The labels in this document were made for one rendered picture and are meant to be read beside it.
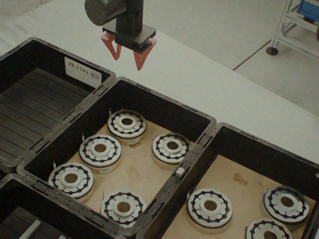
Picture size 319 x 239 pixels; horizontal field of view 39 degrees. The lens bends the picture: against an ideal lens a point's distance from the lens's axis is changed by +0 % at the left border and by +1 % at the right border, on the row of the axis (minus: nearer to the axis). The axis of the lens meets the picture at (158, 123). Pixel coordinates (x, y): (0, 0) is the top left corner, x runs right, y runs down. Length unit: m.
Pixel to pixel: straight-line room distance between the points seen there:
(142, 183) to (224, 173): 0.21
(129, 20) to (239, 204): 0.49
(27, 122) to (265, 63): 2.01
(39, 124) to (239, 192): 0.55
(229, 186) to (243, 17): 2.38
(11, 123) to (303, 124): 0.90
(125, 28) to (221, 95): 0.67
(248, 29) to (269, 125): 1.84
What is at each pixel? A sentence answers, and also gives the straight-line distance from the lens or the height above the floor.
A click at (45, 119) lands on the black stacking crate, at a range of 1.24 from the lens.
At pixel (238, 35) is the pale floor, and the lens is 3.18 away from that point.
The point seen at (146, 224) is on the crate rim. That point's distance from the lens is 0.90.
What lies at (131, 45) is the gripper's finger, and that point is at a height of 1.14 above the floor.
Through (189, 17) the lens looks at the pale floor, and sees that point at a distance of 3.28.
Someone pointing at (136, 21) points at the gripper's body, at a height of 1.19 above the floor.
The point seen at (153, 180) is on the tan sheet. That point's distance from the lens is 1.09.
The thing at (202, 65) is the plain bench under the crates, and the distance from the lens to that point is 1.66.
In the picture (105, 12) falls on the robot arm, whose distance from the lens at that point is 0.86.
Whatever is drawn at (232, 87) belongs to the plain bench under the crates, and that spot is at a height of 0.70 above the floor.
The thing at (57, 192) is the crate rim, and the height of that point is 0.93.
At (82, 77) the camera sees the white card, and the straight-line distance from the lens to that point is 1.29.
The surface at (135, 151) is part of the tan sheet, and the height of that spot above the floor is 0.83.
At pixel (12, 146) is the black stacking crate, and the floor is 0.83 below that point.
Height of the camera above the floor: 1.69
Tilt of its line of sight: 45 degrees down
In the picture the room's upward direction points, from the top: 7 degrees clockwise
